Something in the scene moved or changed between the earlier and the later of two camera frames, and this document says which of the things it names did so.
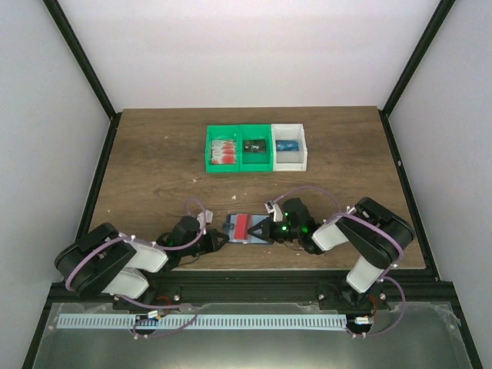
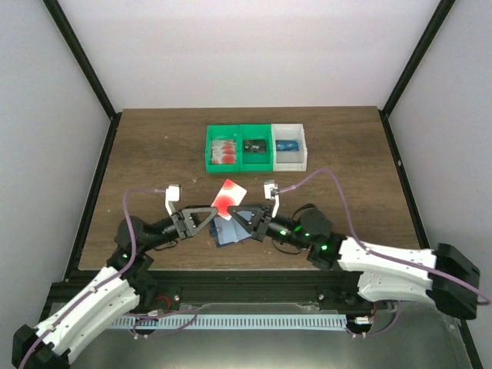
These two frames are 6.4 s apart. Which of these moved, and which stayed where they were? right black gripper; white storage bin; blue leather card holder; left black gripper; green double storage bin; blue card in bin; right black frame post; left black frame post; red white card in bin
Moved: right black gripper; blue leather card holder; left black gripper
Stayed: blue card in bin; red white card in bin; right black frame post; white storage bin; green double storage bin; left black frame post
